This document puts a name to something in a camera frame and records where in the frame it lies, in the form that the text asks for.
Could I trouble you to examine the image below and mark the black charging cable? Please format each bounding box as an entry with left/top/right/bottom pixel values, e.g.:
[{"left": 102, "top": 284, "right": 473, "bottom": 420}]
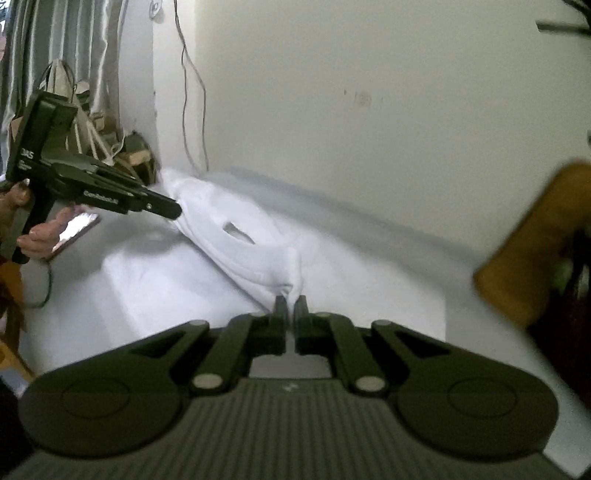
[{"left": 21, "top": 258, "right": 52, "bottom": 309}]

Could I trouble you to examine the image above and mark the person's left hand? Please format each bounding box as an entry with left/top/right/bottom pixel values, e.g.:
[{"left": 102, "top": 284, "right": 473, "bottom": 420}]
[{"left": 0, "top": 181, "right": 88, "bottom": 260}]

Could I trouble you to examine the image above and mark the silver smartphone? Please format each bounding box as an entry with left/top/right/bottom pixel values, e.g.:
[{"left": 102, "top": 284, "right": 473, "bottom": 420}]
[{"left": 50, "top": 211, "right": 101, "bottom": 258}]

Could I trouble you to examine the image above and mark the brown quilted cushion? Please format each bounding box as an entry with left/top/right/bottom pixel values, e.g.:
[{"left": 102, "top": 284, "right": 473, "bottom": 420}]
[{"left": 473, "top": 161, "right": 591, "bottom": 329}]

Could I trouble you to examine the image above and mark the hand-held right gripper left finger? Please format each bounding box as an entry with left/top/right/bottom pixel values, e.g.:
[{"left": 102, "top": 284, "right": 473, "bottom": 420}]
[{"left": 108, "top": 295, "right": 289, "bottom": 397}]

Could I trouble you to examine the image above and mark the grey striped curtain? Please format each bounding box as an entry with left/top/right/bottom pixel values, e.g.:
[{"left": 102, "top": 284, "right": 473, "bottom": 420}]
[{"left": 0, "top": 0, "right": 123, "bottom": 153}]

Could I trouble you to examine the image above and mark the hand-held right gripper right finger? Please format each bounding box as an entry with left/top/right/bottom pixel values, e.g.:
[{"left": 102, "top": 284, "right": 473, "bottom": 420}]
[{"left": 294, "top": 295, "right": 476, "bottom": 397}]

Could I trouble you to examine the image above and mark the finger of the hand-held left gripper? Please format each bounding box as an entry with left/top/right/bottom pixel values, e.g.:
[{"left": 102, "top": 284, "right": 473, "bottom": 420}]
[
  {"left": 90, "top": 161, "right": 154, "bottom": 193},
  {"left": 131, "top": 188, "right": 183, "bottom": 221}
]

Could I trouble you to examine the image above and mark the canvas bag with white straps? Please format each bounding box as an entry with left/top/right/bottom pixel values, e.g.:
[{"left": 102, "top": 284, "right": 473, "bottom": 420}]
[{"left": 11, "top": 60, "right": 160, "bottom": 183}]

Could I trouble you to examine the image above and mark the dark wall cable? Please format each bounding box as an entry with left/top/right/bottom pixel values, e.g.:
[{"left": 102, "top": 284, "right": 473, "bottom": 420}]
[{"left": 173, "top": 0, "right": 211, "bottom": 172}]

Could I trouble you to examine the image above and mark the white t-shirt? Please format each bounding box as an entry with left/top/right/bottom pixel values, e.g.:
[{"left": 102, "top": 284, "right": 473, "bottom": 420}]
[{"left": 99, "top": 167, "right": 448, "bottom": 344}]

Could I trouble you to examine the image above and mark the black red patterned knit sweater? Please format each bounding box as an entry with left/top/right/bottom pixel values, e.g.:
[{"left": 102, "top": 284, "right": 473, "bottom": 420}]
[{"left": 526, "top": 228, "right": 591, "bottom": 416}]

